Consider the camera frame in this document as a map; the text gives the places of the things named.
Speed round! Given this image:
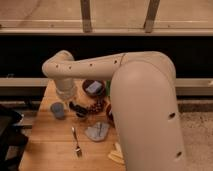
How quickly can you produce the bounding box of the orange bowl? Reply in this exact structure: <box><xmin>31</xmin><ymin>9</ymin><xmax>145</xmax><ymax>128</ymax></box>
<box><xmin>106</xmin><ymin>104</ymin><xmax>114</xmax><ymax>125</ymax></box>

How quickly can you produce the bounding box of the grey blue cloth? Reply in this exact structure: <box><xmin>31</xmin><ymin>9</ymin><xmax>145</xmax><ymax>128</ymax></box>
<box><xmin>85</xmin><ymin>122</ymin><xmax>110</xmax><ymax>142</ymax></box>

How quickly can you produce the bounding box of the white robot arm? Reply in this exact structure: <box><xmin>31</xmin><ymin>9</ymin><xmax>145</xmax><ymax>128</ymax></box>
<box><xmin>42</xmin><ymin>51</ymin><xmax>187</xmax><ymax>171</ymax></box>

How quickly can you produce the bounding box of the blue plastic cup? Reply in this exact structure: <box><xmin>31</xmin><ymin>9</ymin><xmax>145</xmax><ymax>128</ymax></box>
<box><xmin>50</xmin><ymin>102</ymin><xmax>65</xmax><ymax>119</ymax></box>

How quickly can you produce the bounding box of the silver fork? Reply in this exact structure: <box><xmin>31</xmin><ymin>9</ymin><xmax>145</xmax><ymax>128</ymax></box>
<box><xmin>71</xmin><ymin>127</ymin><xmax>82</xmax><ymax>157</ymax></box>

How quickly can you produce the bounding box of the green plastic tray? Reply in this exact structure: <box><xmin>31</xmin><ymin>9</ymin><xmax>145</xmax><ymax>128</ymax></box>
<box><xmin>106</xmin><ymin>81</ymin><xmax>111</xmax><ymax>97</ymax></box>

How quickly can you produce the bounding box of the dark purple bowl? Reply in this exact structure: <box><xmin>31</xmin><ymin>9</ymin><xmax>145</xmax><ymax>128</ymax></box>
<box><xmin>82</xmin><ymin>80</ymin><xmax>105</xmax><ymax>98</ymax></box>

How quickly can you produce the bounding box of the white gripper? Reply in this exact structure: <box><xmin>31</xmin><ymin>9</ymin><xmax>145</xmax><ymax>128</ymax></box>
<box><xmin>55</xmin><ymin>79</ymin><xmax>77</xmax><ymax>100</ymax></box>

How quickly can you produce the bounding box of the blue sponge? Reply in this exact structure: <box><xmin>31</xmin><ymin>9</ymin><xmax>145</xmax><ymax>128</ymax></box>
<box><xmin>86</xmin><ymin>81</ymin><xmax>102</xmax><ymax>94</ymax></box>

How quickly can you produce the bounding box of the black eraser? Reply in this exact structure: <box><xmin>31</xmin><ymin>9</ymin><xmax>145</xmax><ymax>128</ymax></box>
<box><xmin>69</xmin><ymin>102</ymin><xmax>88</xmax><ymax>118</ymax></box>

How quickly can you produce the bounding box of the black chair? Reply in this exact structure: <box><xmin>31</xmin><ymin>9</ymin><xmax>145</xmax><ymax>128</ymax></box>
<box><xmin>0</xmin><ymin>104</ymin><xmax>28</xmax><ymax>171</ymax></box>

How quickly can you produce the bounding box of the bunch of dark grapes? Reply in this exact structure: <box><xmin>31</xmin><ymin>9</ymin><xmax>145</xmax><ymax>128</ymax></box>
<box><xmin>87</xmin><ymin>99</ymin><xmax>106</xmax><ymax>114</ymax></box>

